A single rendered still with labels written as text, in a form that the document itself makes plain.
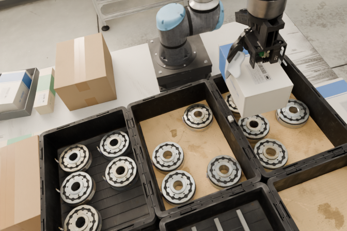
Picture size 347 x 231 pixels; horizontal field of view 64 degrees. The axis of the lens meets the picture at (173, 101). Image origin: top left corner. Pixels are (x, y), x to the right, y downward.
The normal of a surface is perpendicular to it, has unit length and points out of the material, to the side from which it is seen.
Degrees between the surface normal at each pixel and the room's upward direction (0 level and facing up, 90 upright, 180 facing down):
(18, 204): 0
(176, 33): 92
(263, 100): 90
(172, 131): 0
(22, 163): 0
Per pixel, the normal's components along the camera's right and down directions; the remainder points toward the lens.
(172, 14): -0.22, -0.54
